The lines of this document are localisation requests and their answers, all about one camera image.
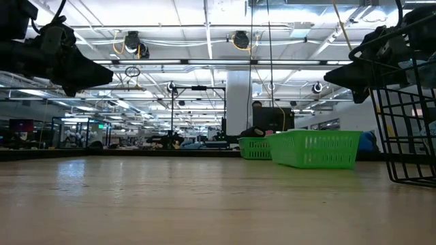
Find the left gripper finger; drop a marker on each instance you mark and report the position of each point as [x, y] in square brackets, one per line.
[88, 76]

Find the person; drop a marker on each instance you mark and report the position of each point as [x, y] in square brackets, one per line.
[257, 104]

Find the black monitor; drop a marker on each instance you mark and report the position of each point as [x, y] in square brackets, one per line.
[272, 119]

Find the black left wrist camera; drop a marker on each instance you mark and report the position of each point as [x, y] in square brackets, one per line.
[54, 37]

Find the dark red screen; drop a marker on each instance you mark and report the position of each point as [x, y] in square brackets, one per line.
[21, 125]

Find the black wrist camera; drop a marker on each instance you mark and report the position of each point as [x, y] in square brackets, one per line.
[383, 47]
[54, 37]

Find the white building pillar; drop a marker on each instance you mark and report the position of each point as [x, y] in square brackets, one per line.
[238, 102]

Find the blue pillow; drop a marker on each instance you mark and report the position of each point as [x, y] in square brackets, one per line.
[368, 141]

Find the black bandage roll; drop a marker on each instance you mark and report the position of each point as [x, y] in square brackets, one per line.
[252, 132]

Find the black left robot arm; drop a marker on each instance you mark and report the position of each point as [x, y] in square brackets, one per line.
[15, 17]

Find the pink bandage roll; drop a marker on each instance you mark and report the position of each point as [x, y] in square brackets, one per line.
[269, 132]

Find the small green plastic basket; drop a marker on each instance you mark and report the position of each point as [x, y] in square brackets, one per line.
[254, 149]

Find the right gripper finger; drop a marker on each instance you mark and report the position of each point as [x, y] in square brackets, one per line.
[351, 78]

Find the black background station frame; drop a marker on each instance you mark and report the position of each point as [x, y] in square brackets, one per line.
[81, 118]
[199, 87]

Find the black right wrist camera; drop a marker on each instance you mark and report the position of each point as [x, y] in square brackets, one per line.
[383, 47]

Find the black background robot arm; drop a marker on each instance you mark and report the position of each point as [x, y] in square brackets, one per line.
[165, 140]

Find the large green plastic basket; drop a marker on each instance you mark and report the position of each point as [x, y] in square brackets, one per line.
[316, 149]

